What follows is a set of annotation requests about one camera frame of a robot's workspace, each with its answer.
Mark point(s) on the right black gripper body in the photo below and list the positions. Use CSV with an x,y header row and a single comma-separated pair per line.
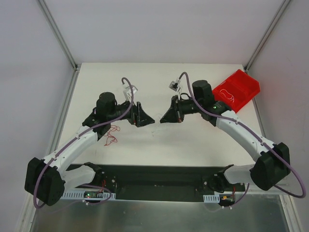
x,y
175,109

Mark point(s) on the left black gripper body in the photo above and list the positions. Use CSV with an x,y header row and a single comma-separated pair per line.
x,y
138,114

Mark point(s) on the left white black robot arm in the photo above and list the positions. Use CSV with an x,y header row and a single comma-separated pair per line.
x,y
48,178

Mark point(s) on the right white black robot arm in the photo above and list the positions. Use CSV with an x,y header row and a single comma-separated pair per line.
x,y
270,159

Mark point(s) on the red plastic bin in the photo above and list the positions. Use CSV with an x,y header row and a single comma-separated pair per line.
x,y
237,90

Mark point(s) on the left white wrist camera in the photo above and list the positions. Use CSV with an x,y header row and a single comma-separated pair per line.
x,y
129,92

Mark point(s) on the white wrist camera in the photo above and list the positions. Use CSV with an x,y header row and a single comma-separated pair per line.
x,y
129,92
175,86

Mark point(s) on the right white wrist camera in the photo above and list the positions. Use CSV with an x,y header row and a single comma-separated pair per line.
x,y
175,86

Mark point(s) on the right aluminium frame post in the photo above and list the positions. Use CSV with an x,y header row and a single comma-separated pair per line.
x,y
285,4

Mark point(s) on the aluminium frame post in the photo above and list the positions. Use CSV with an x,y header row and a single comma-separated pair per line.
x,y
57,33
285,4

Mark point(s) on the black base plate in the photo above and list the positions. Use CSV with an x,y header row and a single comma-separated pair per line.
x,y
157,183

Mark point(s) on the left white cable duct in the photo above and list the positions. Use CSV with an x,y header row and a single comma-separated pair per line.
x,y
87,195

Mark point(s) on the white cable duct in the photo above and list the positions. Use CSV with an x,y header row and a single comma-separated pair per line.
x,y
212,198
87,195

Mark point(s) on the right white cable duct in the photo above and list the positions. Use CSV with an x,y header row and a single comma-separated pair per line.
x,y
212,198

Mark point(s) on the left aluminium frame post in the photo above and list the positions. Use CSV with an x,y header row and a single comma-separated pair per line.
x,y
57,33

